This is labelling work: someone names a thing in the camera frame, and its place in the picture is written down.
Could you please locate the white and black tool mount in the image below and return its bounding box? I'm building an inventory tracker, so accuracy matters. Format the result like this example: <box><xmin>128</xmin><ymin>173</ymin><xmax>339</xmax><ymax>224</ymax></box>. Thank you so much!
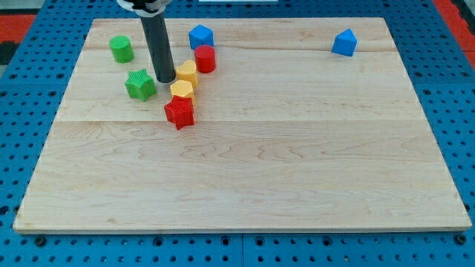
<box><xmin>117</xmin><ymin>0</ymin><xmax>172</xmax><ymax>18</ymax></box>

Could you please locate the yellow hexagon block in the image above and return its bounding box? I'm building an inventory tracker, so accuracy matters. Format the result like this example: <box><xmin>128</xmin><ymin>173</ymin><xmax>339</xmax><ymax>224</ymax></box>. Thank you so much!
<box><xmin>170</xmin><ymin>80</ymin><xmax>195</xmax><ymax>103</ymax></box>

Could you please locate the green star block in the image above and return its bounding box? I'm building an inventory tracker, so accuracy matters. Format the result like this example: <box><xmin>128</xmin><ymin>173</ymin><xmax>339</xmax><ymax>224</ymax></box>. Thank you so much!
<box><xmin>125</xmin><ymin>69</ymin><xmax>157</xmax><ymax>102</ymax></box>

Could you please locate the blue cube block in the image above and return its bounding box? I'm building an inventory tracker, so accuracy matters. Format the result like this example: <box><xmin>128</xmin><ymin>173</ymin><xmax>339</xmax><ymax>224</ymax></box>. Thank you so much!
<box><xmin>189</xmin><ymin>24</ymin><xmax>214</xmax><ymax>50</ymax></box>

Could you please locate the light wooden board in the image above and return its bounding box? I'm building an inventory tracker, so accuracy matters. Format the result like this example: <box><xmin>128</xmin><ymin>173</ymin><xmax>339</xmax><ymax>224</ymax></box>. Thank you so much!
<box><xmin>13</xmin><ymin>18</ymin><xmax>471</xmax><ymax>234</ymax></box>

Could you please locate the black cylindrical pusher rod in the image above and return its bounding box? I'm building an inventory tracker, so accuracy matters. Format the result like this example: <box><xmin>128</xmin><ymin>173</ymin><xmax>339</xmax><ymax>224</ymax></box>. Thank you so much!
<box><xmin>140</xmin><ymin>14</ymin><xmax>176</xmax><ymax>83</ymax></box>

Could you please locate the red star block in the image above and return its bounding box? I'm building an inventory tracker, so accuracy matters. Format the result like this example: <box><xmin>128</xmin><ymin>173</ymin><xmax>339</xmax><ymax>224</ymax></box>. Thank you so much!
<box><xmin>164</xmin><ymin>95</ymin><xmax>194</xmax><ymax>130</ymax></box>

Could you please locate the green cylinder block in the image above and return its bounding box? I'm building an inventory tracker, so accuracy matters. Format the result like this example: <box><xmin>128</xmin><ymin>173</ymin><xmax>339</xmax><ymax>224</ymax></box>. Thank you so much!
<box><xmin>109</xmin><ymin>36</ymin><xmax>134</xmax><ymax>63</ymax></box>

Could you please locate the yellow heart block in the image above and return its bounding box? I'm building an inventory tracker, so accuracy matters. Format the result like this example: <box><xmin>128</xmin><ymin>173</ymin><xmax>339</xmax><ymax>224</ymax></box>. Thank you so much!
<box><xmin>175</xmin><ymin>59</ymin><xmax>199</xmax><ymax>88</ymax></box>

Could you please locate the red cylinder block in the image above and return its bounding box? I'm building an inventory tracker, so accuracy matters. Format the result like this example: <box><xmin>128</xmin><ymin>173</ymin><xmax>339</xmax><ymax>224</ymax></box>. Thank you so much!
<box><xmin>194</xmin><ymin>44</ymin><xmax>216</xmax><ymax>73</ymax></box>

